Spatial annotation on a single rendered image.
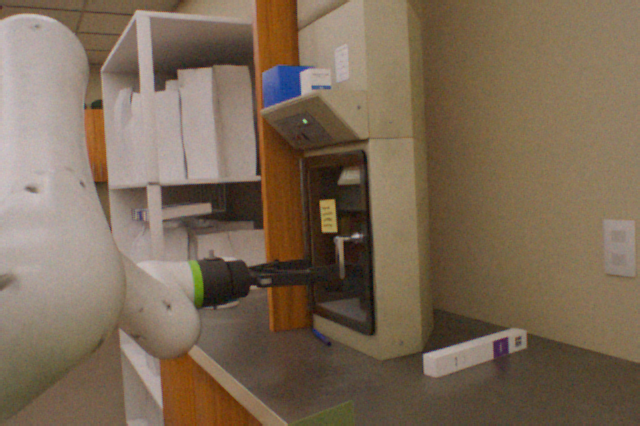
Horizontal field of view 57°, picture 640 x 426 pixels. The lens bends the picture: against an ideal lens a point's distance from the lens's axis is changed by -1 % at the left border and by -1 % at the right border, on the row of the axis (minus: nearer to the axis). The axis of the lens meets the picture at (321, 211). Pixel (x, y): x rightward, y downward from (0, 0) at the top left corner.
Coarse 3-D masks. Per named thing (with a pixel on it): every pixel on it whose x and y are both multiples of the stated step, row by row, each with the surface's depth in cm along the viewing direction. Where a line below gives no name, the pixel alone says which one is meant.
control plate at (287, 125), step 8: (304, 112) 128; (280, 120) 140; (288, 120) 137; (296, 120) 134; (312, 120) 128; (280, 128) 144; (288, 128) 141; (296, 128) 138; (304, 128) 135; (312, 128) 132; (320, 128) 129; (288, 136) 145; (312, 136) 135; (320, 136) 132; (328, 136) 130; (296, 144) 146; (304, 144) 142
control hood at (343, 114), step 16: (304, 96) 122; (320, 96) 117; (336, 96) 119; (352, 96) 120; (272, 112) 139; (288, 112) 133; (320, 112) 123; (336, 112) 119; (352, 112) 120; (336, 128) 124; (352, 128) 120; (368, 128) 122; (320, 144) 137
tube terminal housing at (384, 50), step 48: (384, 0) 123; (384, 48) 123; (384, 96) 124; (336, 144) 135; (384, 144) 124; (384, 192) 124; (384, 240) 125; (384, 288) 125; (336, 336) 142; (384, 336) 125
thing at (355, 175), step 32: (320, 160) 140; (352, 160) 127; (320, 192) 142; (352, 192) 128; (320, 224) 143; (352, 224) 129; (320, 256) 144; (352, 256) 130; (320, 288) 145; (352, 288) 131; (352, 320) 132
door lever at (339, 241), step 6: (354, 234) 128; (336, 240) 125; (342, 240) 125; (348, 240) 126; (354, 240) 127; (336, 246) 125; (342, 246) 125; (336, 252) 126; (342, 252) 125; (336, 258) 126; (342, 258) 125; (342, 264) 125; (342, 270) 125; (342, 276) 125
